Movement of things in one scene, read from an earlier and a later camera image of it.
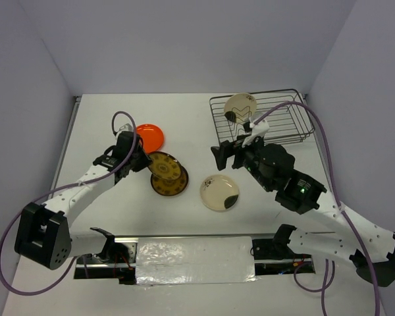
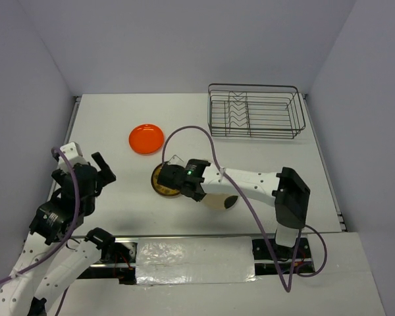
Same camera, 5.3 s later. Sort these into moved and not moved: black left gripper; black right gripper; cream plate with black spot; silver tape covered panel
Moved: black right gripper; black left gripper
Not moved: silver tape covered panel; cream plate with black spot
